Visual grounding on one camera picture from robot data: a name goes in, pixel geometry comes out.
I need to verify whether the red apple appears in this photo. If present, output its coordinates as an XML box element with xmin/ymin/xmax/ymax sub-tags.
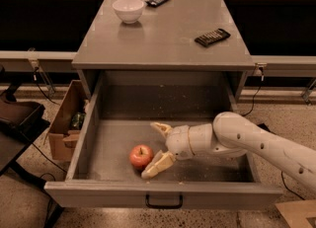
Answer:
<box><xmin>129</xmin><ymin>144</ymin><xmax>154</xmax><ymax>171</ymax></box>

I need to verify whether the white ceramic bowl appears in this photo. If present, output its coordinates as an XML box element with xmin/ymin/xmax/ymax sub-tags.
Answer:
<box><xmin>112</xmin><ymin>0</ymin><xmax>145</xmax><ymax>24</ymax></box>

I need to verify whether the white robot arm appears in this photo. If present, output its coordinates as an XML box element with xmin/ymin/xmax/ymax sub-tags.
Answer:
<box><xmin>141</xmin><ymin>112</ymin><xmax>316</xmax><ymax>191</ymax></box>

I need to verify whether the grey cabinet counter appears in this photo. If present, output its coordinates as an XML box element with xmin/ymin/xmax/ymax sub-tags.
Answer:
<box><xmin>72</xmin><ymin>0</ymin><xmax>254</xmax><ymax>96</ymax></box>

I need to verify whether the black snack bar wrapper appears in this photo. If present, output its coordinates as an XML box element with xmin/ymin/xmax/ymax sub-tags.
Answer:
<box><xmin>195</xmin><ymin>29</ymin><xmax>230</xmax><ymax>47</ymax></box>

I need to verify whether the black floor cable right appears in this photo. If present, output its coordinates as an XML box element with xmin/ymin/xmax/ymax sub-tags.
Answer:
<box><xmin>279</xmin><ymin>171</ymin><xmax>306</xmax><ymax>201</ymax></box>

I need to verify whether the green packet in box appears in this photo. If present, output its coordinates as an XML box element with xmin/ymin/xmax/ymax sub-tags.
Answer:
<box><xmin>70</xmin><ymin>113</ymin><xmax>86</xmax><ymax>130</ymax></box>

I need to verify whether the black drawer handle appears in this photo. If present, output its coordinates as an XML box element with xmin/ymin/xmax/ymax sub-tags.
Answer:
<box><xmin>145</xmin><ymin>194</ymin><xmax>184</xmax><ymax>209</ymax></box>

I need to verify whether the cardboard piece bottom right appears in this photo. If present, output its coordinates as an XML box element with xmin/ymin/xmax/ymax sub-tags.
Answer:
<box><xmin>276</xmin><ymin>200</ymin><xmax>316</xmax><ymax>228</ymax></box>

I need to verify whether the black chair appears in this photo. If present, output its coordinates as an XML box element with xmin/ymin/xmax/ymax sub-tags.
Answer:
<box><xmin>0</xmin><ymin>78</ymin><xmax>64</xmax><ymax>228</ymax></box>

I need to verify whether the brown cardboard box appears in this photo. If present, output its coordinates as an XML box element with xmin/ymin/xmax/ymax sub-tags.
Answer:
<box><xmin>48</xmin><ymin>80</ymin><xmax>87</xmax><ymax>161</ymax></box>

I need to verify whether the black cable left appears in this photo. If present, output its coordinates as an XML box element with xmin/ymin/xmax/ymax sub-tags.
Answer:
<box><xmin>32</xmin><ymin>66</ymin><xmax>61</xmax><ymax>106</ymax></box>

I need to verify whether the open grey drawer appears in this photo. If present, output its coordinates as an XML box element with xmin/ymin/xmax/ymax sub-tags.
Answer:
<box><xmin>45</xmin><ymin>71</ymin><xmax>282</xmax><ymax>209</ymax></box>

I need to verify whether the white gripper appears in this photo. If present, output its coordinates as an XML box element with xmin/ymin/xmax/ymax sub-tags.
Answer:
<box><xmin>141</xmin><ymin>122</ymin><xmax>194</xmax><ymax>180</ymax></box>

